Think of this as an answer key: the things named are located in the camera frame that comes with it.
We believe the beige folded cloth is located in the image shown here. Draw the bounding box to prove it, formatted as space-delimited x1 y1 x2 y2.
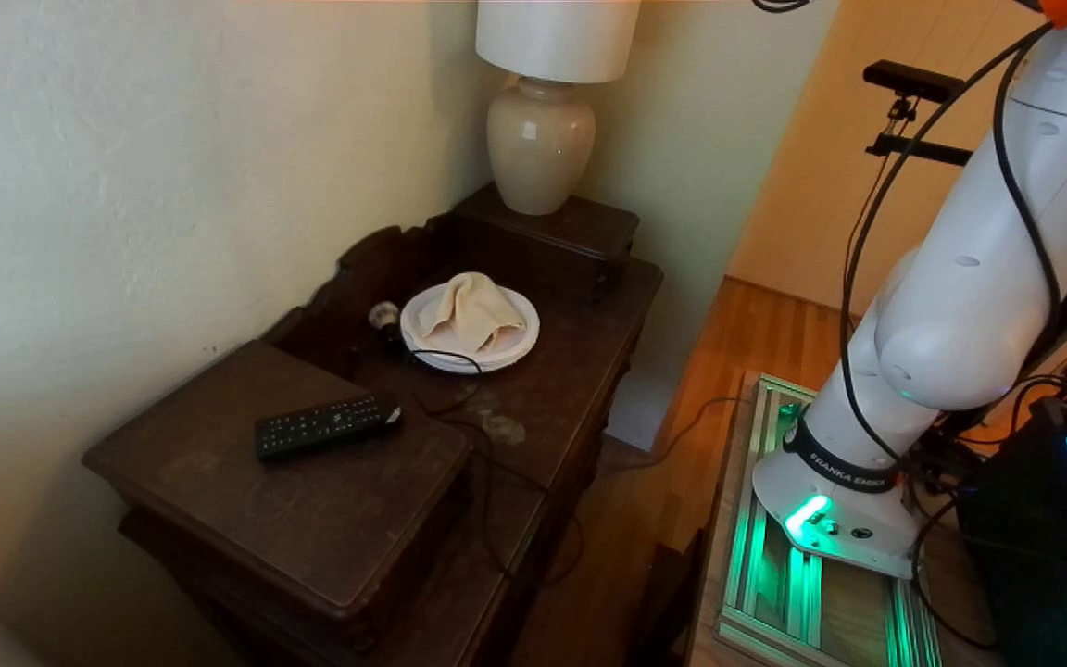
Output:
417 269 522 352

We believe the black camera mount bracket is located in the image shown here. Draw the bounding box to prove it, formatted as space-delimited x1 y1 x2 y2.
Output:
864 58 970 165

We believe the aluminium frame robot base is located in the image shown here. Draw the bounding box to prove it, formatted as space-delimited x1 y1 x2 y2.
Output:
684 371 1007 667

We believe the white paper plate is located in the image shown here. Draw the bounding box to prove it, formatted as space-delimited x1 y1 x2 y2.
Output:
400 286 542 374

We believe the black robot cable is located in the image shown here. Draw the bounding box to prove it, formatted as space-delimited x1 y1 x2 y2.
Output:
833 19 1067 654

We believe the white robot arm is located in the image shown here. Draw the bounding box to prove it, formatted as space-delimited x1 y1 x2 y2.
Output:
752 0 1067 579

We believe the dark wooden side table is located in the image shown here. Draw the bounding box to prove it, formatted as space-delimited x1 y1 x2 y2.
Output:
117 182 667 667

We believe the black remote control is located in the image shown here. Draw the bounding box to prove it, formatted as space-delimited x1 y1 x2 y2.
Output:
255 392 402 464

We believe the thin black cable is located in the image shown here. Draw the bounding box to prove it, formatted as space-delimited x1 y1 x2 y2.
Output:
402 345 747 592

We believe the black computer with blue light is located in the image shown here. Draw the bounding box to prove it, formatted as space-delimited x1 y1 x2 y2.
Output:
960 397 1067 667

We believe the cream ceramic table lamp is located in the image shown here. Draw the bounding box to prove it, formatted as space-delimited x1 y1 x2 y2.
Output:
474 0 639 213

